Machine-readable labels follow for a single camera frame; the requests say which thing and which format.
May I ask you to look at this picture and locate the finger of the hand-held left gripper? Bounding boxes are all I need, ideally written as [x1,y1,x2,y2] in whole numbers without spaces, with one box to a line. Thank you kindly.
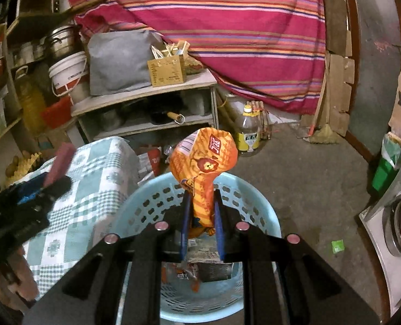
[39,175,73,201]
[7,172,51,206]

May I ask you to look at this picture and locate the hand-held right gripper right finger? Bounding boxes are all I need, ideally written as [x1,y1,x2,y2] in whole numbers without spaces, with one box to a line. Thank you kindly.
[214,190,380,325]

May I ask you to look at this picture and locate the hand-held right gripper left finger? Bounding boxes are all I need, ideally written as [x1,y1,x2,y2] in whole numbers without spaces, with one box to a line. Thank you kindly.
[22,190,191,325]

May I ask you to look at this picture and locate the light blue plastic basket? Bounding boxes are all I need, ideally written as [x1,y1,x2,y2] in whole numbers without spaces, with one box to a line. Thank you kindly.
[111,173,282,324]

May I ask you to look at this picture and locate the orange snack packet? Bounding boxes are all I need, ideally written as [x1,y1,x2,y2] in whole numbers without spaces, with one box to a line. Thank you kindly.
[169,128,239,239]

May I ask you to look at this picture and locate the small orange wrapper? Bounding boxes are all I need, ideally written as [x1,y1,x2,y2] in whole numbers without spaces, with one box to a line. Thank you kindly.
[176,263,202,293]

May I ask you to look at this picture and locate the person's left forearm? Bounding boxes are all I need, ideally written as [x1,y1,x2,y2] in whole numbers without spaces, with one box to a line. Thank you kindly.
[0,247,40,312]

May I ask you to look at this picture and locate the yellow egg carton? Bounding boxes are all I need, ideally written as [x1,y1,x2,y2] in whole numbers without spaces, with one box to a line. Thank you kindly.
[6,152,43,187]

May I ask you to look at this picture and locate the green checked tablecloth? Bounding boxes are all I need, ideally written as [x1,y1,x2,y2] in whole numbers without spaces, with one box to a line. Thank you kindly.
[16,136,140,300]

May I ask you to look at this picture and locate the red plastic bowl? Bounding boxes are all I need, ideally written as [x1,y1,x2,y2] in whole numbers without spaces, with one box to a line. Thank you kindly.
[40,96,73,129]

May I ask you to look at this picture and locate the cooking oil jug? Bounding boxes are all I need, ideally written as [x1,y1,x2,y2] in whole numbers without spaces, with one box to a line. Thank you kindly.
[16,66,48,132]

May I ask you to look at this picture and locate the clear plastic bottle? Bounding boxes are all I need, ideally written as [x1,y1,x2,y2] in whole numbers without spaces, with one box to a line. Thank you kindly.
[234,104,269,158]

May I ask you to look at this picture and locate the bundle of sticks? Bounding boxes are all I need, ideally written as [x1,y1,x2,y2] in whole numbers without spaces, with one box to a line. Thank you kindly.
[250,101,273,140]

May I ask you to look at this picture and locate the white plastic bucket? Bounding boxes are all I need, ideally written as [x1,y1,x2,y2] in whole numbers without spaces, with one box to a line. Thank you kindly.
[48,51,90,104]

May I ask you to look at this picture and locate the small grey cabinet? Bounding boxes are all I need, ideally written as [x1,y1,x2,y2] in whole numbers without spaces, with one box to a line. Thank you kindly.
[71,69,219,143]

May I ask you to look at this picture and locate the wooden shelf unit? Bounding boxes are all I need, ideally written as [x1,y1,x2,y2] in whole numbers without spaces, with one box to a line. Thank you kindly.
[0,7,81,163]

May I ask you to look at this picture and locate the straw broom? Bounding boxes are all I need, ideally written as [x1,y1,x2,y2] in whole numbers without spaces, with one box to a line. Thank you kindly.
[307,57,344,145]

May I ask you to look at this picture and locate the grey cushion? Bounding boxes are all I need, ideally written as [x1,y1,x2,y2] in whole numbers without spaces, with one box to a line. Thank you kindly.
[87,30,164,96]

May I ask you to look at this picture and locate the metal cooking pot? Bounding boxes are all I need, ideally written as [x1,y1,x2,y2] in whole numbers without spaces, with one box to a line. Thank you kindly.
[45,25,77,61]

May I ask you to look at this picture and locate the yellow utensil holder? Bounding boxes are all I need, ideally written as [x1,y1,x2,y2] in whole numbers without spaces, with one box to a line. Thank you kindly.
[147,41,191,88]

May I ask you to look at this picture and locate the white appliance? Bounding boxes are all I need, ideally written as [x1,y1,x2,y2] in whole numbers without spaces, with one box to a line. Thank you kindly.
[358,176,401,312]

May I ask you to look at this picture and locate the small oven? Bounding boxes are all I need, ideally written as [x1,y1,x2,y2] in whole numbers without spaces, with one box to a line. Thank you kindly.
[16,0,60,19]

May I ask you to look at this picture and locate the red striped cloth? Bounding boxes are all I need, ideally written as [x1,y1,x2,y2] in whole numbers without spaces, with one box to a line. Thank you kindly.
[65,0,326,114]

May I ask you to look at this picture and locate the pan with wooden handle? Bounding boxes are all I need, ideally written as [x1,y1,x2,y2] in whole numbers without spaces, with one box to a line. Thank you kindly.
[151,108,186,126]

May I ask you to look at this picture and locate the cardboard wall pieces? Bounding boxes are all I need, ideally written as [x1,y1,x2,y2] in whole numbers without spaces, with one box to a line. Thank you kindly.
[325,0,356,136]

